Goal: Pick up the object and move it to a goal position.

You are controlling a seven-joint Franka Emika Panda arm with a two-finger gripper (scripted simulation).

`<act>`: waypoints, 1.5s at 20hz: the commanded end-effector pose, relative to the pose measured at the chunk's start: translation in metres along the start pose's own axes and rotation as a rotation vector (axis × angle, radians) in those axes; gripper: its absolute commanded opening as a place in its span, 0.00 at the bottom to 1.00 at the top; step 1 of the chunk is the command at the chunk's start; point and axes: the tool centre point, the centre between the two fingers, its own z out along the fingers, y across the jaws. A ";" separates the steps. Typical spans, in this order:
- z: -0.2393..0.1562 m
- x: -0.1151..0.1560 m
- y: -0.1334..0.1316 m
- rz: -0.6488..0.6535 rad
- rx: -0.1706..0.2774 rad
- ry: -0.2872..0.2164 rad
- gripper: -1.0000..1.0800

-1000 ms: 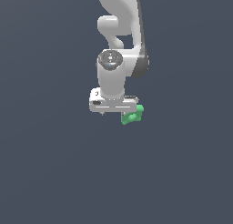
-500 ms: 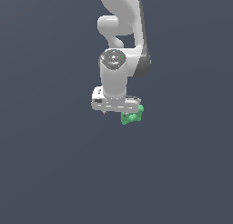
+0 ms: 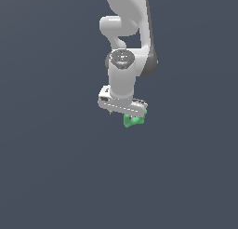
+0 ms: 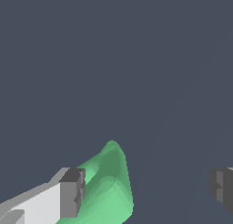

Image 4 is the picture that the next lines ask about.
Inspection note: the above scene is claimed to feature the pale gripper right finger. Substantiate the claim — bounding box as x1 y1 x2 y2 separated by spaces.
208 167 233 216

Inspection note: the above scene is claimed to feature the green curved object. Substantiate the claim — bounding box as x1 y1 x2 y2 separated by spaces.
56 139 135 224

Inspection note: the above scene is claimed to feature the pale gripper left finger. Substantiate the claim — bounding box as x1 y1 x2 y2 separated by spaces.
0 167 86 224

